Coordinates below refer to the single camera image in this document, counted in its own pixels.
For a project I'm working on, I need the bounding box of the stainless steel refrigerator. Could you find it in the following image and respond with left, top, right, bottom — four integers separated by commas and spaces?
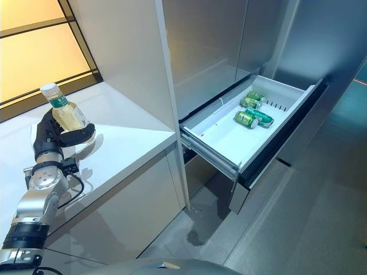
162, 0, 367, 215

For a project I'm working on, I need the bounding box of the light green drink can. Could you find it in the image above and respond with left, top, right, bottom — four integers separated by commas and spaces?
247, 91, 267, 103
234, 111, 260, 129
240, 97, 263, 110

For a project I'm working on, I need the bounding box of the lower steel fridge drawer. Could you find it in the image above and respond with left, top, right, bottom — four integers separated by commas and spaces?
229, 174, 276, 215

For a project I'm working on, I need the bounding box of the grey robot torso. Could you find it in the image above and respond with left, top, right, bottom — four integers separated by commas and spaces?
94, 256, 253, 275

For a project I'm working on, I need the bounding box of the orange lit window black frame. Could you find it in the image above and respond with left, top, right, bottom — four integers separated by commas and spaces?
0, 0, 106, 124

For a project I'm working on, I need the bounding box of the tall white cabinet panel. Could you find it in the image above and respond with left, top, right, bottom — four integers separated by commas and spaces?
67, 0, 192, 210

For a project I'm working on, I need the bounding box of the white fridge drawer steel front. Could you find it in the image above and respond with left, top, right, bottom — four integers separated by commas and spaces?
179, 74, 329, 190

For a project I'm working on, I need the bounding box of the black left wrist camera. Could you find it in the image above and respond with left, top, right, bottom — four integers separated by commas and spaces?
62, 156, 79, 174

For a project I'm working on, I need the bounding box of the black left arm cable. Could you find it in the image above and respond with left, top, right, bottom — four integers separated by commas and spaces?
58, 171, 85, 210

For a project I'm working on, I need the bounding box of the yellow tea bottle white cap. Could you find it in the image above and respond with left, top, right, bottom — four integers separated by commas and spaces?
40, 82, 97, 144

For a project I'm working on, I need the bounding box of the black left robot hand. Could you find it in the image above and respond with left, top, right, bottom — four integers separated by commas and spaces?
32, 110, 97, 160

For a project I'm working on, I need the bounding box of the dark green drink can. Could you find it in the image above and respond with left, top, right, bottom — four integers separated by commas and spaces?
245, 107, 275, 128

